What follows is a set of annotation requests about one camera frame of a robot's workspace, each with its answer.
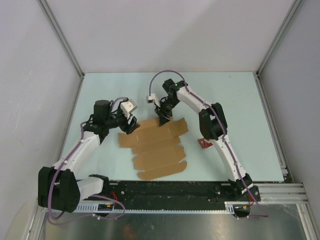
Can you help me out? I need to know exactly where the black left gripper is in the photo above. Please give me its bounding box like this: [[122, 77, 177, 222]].
[[105, 101, 140, 135]]

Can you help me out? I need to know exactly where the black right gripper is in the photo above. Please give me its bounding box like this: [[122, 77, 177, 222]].
[[154, 97, 181, 127]]

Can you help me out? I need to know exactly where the brown cardboard box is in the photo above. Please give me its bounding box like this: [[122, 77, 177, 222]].
[[118, 117, 189, 181]]

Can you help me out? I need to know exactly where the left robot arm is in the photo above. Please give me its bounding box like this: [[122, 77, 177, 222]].
[[37, 97, 140, 213]]

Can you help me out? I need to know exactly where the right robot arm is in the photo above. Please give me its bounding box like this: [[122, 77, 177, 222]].
[[146, 79, 256, 201]]

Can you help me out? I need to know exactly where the small red packet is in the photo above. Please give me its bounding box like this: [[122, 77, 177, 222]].
[[197, 138, 213, 149]]

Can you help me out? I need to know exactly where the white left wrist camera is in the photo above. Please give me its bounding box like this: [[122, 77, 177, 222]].
[[120, 99, 138, 120]]

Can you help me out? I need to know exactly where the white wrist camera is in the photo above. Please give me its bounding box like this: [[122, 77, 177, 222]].
[[120, 99, 138, 120], [146, 93, 161, 107]]

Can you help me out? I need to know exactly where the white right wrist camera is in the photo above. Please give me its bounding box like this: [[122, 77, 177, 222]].
[[146, 93, 161, 107]]

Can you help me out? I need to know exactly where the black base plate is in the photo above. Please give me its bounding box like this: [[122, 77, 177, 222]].
[[100, 180, 261, 203]]

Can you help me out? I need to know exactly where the grey slotted cable duct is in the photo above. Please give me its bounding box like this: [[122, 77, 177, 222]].
[[74, 202, 236, 215]]

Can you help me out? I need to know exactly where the left aluminium corner post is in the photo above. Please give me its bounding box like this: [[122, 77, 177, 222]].
[[37, 0, 84, 78]]

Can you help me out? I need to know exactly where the aluminium corner post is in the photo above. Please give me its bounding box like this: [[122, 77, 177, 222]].
[[256, 0, 305, 76], [37, 0, 84, 78]]

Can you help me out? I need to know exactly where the aluminium frame rail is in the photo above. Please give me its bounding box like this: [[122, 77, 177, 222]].
[[36, 182, 308, 204]]

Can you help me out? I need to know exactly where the right aluminium corner post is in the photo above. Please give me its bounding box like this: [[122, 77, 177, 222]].
[[256, 0, 305, 76]]

